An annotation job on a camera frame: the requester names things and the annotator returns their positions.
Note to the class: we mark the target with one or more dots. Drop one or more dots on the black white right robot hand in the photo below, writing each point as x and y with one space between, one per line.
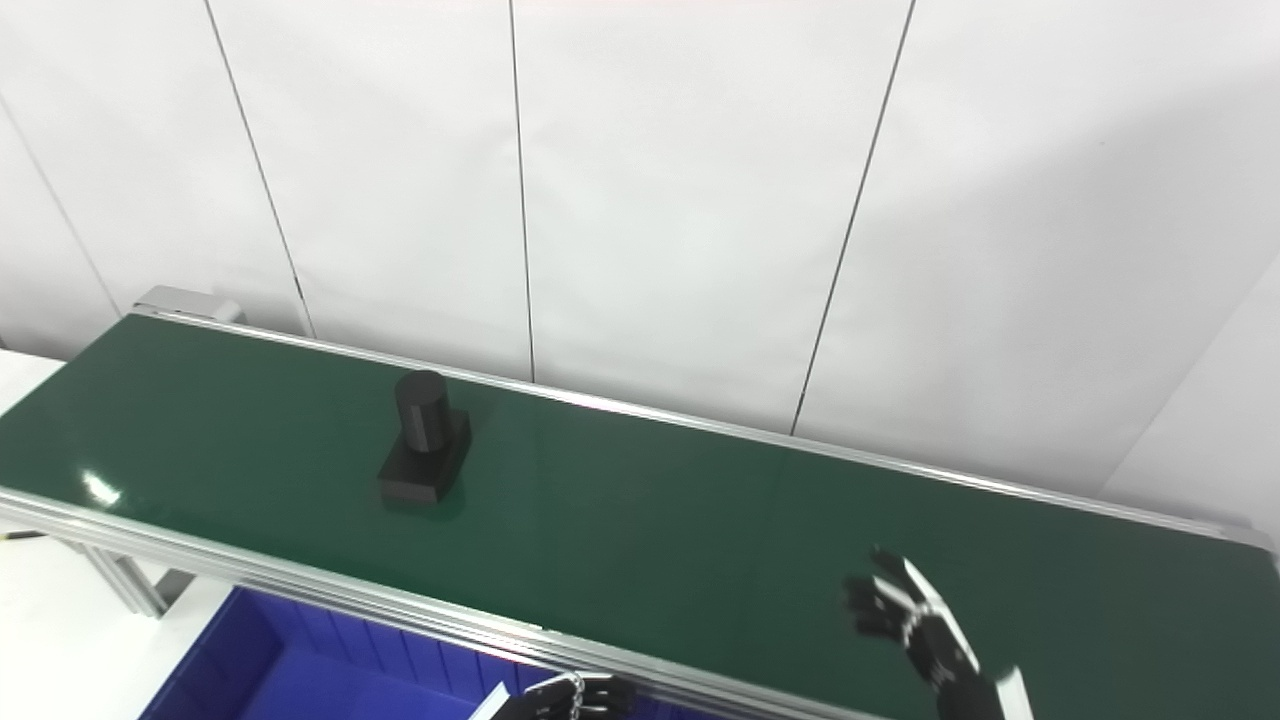
940 650

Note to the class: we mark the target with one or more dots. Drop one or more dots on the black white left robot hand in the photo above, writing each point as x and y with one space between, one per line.
560 700

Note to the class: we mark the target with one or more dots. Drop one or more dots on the black cylinder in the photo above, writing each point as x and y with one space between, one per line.
422 440

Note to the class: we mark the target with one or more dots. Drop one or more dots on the blue plastic bin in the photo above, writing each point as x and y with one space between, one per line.
300 670

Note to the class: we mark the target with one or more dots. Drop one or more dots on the aluminium conveyor leg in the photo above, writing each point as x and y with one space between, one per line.
130 580

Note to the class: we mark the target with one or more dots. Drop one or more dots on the green conveyor belt aluminium frame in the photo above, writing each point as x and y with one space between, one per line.
650 520

